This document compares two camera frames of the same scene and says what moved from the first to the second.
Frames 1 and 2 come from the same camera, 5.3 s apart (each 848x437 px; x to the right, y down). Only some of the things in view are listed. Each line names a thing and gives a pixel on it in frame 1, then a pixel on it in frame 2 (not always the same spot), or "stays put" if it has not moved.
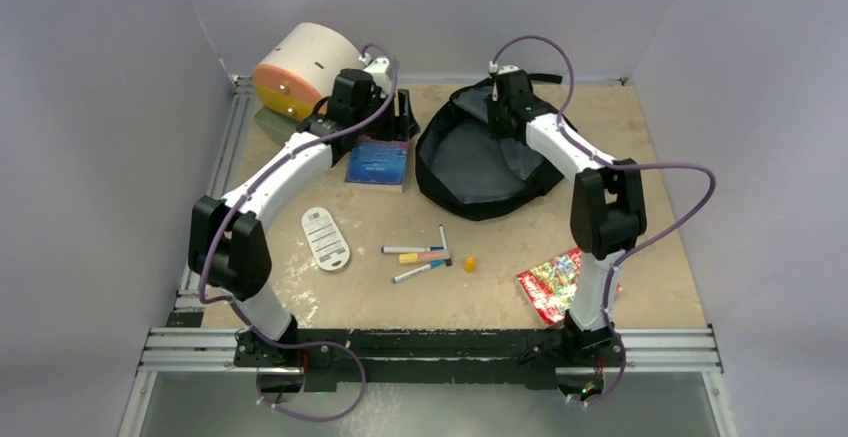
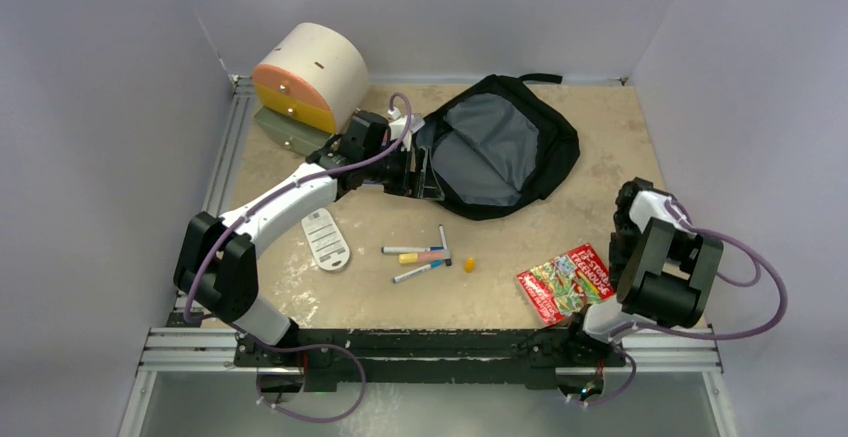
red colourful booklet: x=550 y=286 stays put
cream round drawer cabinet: x=297 y=74 stays put
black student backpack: x=465 y=171 stays put
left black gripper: x=398 y=127 → x=427 y=187
